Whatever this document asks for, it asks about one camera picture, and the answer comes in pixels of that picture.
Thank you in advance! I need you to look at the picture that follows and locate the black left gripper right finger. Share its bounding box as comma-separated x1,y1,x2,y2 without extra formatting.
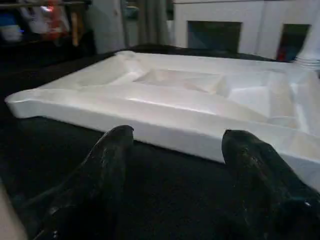
221,129,320,240

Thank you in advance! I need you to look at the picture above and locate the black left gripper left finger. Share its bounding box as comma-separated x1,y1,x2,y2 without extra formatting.
32,125,135,240

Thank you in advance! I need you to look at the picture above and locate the white plastic table top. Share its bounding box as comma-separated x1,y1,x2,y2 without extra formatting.
5,50,320,192

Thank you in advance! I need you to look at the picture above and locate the white plastic table leg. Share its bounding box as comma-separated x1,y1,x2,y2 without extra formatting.
294,7,320,71

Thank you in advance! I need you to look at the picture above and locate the black work surface mat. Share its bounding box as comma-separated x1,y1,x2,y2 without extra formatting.
0,44,320,240

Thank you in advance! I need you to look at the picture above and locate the grey curtain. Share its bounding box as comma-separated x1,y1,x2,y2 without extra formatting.
125,0,174,49

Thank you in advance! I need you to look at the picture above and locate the white glass-door cabinet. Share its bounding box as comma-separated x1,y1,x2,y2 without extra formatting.
172,0,320,62

